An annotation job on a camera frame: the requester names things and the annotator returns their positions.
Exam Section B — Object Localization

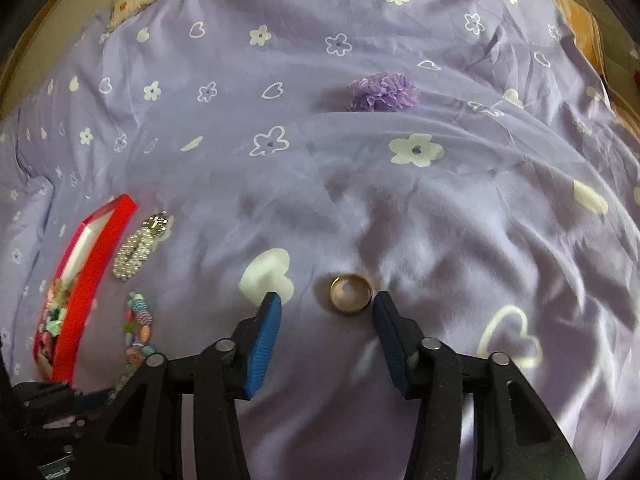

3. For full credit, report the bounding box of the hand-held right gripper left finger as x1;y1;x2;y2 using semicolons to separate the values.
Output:
75;291;282;480

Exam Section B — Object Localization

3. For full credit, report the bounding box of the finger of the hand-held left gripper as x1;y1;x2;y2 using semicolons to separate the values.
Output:
15;381;118;418

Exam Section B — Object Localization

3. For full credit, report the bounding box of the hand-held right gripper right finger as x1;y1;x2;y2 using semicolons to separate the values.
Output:
372;291;588;480

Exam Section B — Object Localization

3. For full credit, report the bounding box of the gold ring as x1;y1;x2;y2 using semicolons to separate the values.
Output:
328;273;374;317

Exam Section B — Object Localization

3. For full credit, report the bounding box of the red cardboard box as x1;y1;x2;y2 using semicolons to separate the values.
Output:
32;194;137;383

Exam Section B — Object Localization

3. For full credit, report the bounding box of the purple flower print blanket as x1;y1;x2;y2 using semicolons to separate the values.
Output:
0;0;640;480

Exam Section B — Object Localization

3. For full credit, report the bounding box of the orange bed sheet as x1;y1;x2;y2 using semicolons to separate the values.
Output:
555;0;640;131

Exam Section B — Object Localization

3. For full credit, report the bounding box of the colourful bead bracelet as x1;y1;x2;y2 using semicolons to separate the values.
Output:
107;291;161;403
40;280;76;361

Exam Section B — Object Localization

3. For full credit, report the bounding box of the white pearl bracelet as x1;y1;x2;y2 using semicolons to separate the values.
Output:
112;212;173;281

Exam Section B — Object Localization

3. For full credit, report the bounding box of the purple flower hair tie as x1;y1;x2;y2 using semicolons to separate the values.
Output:
347;72;421;112

